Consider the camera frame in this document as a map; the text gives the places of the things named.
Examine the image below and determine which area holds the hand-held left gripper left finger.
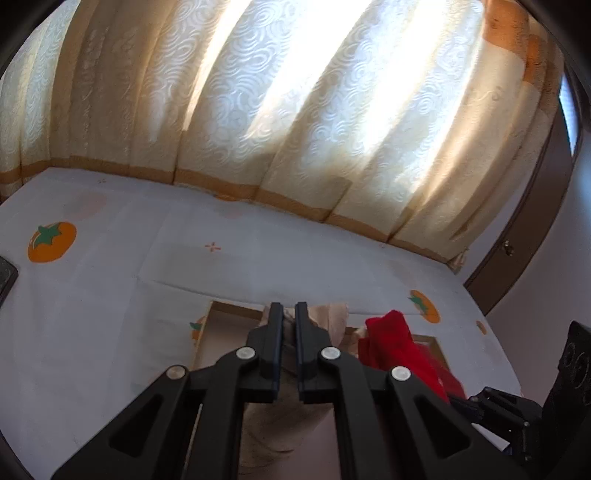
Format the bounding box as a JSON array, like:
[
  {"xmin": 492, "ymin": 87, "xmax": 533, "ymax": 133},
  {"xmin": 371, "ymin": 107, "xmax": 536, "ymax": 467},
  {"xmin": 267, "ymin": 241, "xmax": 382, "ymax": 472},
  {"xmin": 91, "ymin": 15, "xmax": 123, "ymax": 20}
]
[{"xmin": 51, "ymin": 302, "xmax": 283, "ymax": 480}]

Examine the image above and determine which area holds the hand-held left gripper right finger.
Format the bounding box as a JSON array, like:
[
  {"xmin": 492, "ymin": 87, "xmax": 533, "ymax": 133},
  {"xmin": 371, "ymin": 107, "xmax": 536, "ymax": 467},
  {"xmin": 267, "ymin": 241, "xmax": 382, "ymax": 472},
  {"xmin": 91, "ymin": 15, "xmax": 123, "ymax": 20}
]
[{"xmin": 294, "ymin": 302, "xmax": 532, "ymax": 480}]

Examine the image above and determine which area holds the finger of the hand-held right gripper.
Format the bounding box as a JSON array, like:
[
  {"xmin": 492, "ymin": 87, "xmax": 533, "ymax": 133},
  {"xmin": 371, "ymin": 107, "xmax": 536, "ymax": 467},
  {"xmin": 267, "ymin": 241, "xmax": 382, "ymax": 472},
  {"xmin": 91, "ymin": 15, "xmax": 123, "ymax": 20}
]
[{"xmin": 451, "ymin": 387, "xmax": 541, "ymax": 445}]

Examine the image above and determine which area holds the shallow cardboard tray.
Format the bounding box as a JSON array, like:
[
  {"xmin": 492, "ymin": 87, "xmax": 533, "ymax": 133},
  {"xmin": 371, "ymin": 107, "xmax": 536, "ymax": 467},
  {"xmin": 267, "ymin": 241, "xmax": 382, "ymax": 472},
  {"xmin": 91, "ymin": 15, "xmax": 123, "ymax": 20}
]
[{"xmin": 190, "ymin": 300, "xmax": 452, "ymax": 480}]

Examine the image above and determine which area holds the peach beige underwear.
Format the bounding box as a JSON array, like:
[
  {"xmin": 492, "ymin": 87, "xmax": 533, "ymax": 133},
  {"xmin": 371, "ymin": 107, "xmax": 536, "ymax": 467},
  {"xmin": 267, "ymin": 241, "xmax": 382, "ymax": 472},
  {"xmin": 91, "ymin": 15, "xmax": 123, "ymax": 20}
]
[{"xmin": 240, "ymin": 302, "xmax": 349, "ymax": 467}]

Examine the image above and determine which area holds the bright red underwear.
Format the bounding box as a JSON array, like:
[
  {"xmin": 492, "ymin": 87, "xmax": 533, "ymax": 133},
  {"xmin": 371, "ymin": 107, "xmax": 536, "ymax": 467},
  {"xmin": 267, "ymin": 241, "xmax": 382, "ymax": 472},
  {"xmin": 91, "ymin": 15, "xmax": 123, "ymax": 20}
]
[{"xmin": 358, "ymin": 310, "xmax": 465, "ymax": 402}]

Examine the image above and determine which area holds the white tablecloth orange fruit print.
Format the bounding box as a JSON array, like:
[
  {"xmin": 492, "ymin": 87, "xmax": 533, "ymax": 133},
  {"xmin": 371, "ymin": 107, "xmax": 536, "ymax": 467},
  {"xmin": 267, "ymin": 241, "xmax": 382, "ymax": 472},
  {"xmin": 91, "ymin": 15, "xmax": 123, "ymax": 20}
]
[{"xmin": 0, "ymin": 166, "xmax": 522, "ymax": 480}]

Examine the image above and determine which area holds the brown wooden door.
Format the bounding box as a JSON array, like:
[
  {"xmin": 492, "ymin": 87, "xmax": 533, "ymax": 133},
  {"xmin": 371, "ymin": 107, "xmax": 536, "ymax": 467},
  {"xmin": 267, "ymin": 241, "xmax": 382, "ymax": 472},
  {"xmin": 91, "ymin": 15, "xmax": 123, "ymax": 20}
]
[{"xmin": 464, "ymin": 99, "xmax": 583, "ymax": 317}]

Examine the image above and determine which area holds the cream patterned curtain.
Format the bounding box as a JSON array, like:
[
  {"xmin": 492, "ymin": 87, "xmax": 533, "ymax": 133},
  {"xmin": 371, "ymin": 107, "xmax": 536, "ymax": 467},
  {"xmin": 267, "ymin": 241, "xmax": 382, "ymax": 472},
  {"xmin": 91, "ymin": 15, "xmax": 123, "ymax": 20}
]
[{"xmin": 0, "ymin": 0, "xmax": 566, "ymax": 275}]

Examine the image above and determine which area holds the black remote control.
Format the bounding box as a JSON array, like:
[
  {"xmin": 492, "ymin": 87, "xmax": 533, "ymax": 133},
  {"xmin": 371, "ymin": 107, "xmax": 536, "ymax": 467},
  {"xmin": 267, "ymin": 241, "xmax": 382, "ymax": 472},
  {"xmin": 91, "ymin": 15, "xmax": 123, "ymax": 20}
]
[{"xmin": 0, "ymin": 256, "xmax": 19, "ymax": 308}]

